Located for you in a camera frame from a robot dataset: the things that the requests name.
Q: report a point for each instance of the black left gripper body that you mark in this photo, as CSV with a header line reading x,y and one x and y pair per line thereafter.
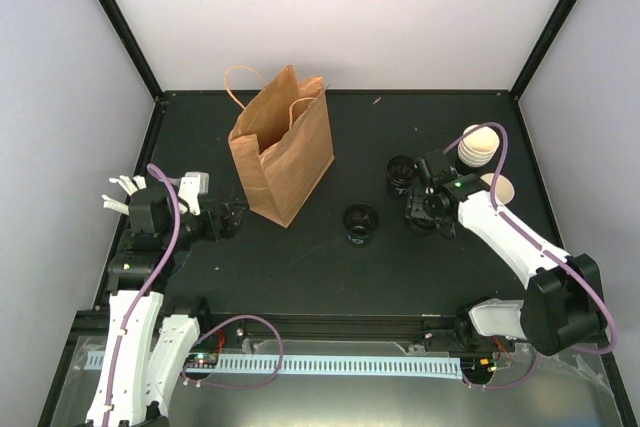
x,y
209,231

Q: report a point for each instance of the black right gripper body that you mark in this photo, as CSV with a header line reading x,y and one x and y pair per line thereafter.
x,y
426,209

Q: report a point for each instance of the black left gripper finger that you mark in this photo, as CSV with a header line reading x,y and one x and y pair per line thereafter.
x,y
230,227
235,209

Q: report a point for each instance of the black cup with coffee beans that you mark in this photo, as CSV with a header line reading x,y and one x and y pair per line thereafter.
x,y
360,222

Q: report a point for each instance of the brown paper bag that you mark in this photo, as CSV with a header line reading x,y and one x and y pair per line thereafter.
x,y
281,144

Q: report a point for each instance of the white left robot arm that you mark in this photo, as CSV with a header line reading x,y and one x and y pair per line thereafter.
x,y
146,348

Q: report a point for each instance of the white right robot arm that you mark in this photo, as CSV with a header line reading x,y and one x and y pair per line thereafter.
x,y
562,304

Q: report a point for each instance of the stack of black paper cups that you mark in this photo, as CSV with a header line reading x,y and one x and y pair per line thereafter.
x,y
478,146

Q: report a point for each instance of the single black paper cup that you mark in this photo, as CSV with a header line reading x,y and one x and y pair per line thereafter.
x,y
505,191

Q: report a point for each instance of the left small circuit board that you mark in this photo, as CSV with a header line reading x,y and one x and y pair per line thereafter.
x,y
199,360

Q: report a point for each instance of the small circuit board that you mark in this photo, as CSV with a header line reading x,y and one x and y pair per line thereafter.
x,y
481,365
199,360

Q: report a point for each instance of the right small circuit board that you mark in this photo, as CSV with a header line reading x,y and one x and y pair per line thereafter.
x,y
481,365

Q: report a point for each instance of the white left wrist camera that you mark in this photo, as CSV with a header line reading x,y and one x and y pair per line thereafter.
x,y
191,186

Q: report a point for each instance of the black front aluminium rail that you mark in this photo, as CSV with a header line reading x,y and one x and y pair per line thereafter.
x,y
450,330

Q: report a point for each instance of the white slotted cable duct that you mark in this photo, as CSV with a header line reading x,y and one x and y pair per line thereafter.
x,y
329,365

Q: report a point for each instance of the black frame post right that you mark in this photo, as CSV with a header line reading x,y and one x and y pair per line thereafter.
x,y
550,31

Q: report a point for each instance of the black frame post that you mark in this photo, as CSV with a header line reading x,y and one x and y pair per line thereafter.
x,y
128,40
550,31

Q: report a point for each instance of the black frame post left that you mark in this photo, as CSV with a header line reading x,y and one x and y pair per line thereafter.
x,y
128,40

